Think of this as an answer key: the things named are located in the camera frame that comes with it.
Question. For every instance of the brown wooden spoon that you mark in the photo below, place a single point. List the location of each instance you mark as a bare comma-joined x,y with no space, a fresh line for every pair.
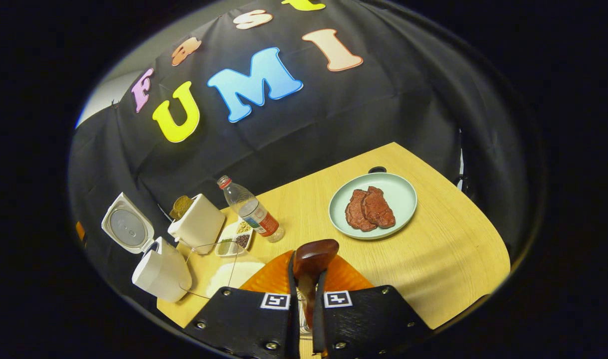
313,257

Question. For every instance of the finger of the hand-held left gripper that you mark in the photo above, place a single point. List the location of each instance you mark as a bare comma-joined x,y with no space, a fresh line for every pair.
80,232

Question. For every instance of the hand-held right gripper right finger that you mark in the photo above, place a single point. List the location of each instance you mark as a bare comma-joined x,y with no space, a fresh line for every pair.
368,319

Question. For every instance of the white rice cooker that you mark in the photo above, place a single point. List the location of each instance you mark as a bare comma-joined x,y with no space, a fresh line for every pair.
159,271

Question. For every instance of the clear plastic bottle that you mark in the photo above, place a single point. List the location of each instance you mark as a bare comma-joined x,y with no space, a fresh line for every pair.
254,212

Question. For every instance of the pale green plate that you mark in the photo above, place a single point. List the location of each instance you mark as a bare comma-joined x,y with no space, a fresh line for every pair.
401,199

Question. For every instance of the black backdrop cloth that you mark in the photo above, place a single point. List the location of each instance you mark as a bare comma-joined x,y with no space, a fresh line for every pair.
383,99

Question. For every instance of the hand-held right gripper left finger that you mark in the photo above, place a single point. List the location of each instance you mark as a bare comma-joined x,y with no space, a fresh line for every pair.
244,324

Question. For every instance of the glass dish of rice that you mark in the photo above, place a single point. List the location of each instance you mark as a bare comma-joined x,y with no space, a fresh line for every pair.
234,279

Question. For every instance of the white divided grain dish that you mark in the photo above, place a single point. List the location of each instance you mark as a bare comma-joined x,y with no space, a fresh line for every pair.
234,239

